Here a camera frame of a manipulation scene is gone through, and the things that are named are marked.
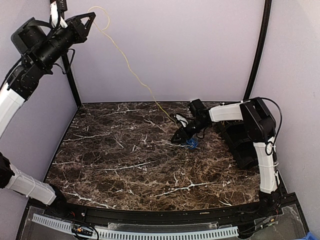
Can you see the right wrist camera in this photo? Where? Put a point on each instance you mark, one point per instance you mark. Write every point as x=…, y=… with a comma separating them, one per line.
x=178, y=118

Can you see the white slotted cable duct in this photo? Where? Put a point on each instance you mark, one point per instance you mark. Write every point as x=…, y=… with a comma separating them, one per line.
x=134, y=232

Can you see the right black frame post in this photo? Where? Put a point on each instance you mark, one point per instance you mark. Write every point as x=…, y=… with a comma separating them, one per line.
x=259, y=49

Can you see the black frame post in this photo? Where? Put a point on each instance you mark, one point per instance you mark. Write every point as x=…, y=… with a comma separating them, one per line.
x=259, y=49
x=67, y=64

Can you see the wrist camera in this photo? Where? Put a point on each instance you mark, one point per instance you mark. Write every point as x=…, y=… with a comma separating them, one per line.
x=178, y=118
x=56, y=19

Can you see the black three-compartment bin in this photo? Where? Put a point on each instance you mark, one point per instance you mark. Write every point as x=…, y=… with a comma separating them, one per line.
x=241, y=147

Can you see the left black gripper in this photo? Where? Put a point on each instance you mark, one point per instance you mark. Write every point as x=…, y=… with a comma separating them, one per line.
x=81, y=31

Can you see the left black frame post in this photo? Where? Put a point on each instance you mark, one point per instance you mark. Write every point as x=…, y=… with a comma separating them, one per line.
x=67, y=64

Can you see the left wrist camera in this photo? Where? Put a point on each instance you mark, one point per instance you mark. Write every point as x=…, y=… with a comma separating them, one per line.
x=56, y=19

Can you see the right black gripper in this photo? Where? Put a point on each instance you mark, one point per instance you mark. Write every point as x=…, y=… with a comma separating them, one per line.
x=180, y=132

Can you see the black front rail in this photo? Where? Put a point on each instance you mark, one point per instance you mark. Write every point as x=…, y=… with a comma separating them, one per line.
x=233, y=215

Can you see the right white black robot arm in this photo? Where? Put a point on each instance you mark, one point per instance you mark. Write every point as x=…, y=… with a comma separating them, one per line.
x=259, y=125

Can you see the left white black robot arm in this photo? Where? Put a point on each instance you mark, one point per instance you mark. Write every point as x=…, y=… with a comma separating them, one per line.
x=40, y=46

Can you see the blue object at corner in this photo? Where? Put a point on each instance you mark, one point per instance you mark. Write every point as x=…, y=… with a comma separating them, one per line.
x=311, y=236

